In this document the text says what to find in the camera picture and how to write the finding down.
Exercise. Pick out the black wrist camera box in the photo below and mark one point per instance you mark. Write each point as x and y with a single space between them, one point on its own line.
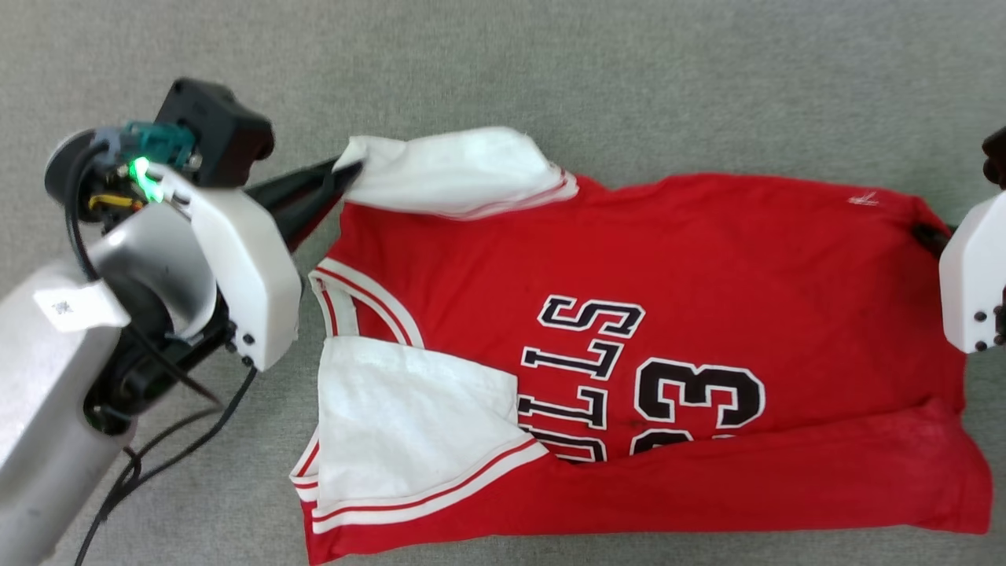
212 130
996 161

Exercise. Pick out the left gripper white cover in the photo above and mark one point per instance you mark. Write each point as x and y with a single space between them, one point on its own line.
251 291

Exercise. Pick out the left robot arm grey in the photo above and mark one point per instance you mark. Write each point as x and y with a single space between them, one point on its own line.
39 440

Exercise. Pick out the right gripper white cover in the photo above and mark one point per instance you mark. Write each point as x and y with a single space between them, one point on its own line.
974 275

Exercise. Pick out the red and white basketball jersey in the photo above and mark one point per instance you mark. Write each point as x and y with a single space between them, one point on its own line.
707 259

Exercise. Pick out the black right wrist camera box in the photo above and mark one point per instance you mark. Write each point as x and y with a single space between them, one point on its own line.
996 161

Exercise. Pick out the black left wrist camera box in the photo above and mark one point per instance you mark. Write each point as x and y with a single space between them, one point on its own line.
212 130

